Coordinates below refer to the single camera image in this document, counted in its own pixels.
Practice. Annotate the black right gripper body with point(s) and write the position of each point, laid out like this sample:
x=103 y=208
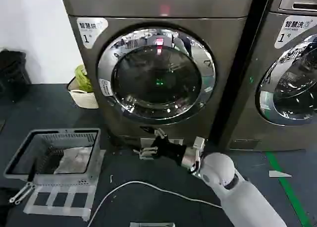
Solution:
x=168 y=150

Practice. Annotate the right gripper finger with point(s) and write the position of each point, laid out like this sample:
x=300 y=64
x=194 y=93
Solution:
x=158 y=131
x=147 y=153

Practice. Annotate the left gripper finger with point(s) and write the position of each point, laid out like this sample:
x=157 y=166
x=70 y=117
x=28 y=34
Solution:
x=23 y=192

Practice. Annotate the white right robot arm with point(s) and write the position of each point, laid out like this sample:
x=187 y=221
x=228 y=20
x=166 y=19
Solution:
x=247 y=202

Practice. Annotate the grey plastic laundry basket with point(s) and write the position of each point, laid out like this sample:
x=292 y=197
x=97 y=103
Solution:
x=24 y=150

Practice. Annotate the tiny white floor scrap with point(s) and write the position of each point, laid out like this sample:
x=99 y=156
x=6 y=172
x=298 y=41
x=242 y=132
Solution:
x=111 y=178

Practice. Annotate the round glass dryer door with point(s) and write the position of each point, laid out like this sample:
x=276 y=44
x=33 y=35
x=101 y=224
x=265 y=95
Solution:
x=158 y=75

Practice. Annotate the white cloth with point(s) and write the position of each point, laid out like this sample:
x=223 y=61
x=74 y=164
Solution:
x=74 y=160

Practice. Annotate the small white door sticker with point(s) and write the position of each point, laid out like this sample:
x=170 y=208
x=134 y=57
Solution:
x=106 y=87

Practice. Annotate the white woven basket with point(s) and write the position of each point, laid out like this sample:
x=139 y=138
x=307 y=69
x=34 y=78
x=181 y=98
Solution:
x=84 y=99

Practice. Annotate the green cloth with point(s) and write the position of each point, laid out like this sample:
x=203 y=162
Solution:
x=83 y=78

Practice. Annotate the grey front-load dryer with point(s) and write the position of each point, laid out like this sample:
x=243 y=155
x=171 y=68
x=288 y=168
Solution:
x=230 y=71

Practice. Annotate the white paper scrap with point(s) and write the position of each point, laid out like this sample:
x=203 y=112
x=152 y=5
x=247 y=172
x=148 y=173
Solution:
x=278 y=174

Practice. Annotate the black bag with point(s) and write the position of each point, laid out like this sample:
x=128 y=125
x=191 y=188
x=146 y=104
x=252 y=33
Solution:
x=12 y=73

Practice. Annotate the white number label sticker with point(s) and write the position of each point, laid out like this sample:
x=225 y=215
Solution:
x=90 y=30
x=289 y=30

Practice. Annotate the green floor tape line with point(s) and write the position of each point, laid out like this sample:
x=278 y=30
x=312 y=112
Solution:
x=287 y=187

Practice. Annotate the grey dryer with drawer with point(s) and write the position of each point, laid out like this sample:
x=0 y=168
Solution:
x=257 y=51

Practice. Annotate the round chrome glass door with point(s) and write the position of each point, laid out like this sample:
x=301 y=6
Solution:
x=292 y=95

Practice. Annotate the small grey tape frame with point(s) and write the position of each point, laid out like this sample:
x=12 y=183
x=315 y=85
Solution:
x=152 y=222

